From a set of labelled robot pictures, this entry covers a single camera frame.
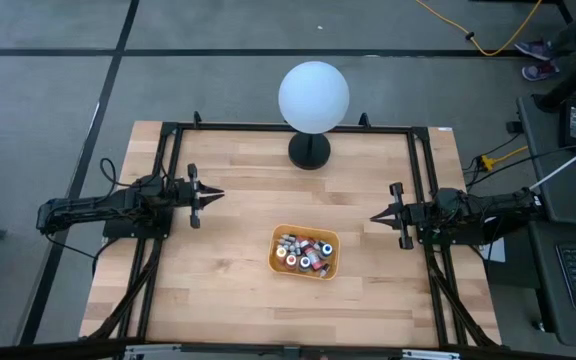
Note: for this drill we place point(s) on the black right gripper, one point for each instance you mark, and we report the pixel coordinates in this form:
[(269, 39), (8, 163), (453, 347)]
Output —
[(406, 240)]

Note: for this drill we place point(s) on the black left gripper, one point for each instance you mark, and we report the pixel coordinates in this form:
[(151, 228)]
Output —
[(195, 220)]

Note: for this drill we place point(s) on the yellow plastic bin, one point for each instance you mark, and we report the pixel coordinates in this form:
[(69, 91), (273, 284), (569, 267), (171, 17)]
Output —
[(333, 237)]

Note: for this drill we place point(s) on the yellow food coloring bottle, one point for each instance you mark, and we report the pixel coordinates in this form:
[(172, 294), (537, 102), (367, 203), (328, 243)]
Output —
[(281, 251)]

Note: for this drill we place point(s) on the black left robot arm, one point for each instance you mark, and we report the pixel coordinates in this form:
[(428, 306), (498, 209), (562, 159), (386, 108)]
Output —
[(93, 207)]

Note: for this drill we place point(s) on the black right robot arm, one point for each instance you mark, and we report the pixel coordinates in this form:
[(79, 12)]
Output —
[(488, 210)]

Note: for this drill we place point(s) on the yellow power plug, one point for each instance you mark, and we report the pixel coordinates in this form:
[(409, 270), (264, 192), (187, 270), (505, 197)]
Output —
[(488, 163)]

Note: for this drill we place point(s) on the white paper sheet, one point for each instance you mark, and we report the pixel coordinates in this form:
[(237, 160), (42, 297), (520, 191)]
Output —
[(497, 252)]

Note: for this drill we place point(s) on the white globe lamp black base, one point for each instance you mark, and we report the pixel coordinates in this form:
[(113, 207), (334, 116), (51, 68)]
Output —
[(313, 97)]

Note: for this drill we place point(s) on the black power plug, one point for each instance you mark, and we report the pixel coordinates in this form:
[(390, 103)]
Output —
[(513, 127)]

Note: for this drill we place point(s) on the person's sports shoe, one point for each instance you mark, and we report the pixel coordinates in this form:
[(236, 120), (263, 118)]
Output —
[(533, 50), (540, 71)]

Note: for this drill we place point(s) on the black T-foot desk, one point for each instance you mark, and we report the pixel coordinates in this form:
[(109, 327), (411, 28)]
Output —
[(568, 87)]

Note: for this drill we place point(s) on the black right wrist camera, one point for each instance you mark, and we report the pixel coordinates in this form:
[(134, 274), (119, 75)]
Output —
[(418, 214)]

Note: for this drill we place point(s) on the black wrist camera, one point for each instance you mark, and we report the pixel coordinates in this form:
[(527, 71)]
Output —
[(178, 190), (418, 214)]

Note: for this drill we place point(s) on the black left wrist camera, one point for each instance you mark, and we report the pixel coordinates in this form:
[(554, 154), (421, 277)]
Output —
[(178, 190)]

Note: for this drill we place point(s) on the black aluminium frame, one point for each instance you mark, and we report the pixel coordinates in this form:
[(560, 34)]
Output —
[(293, 128)]

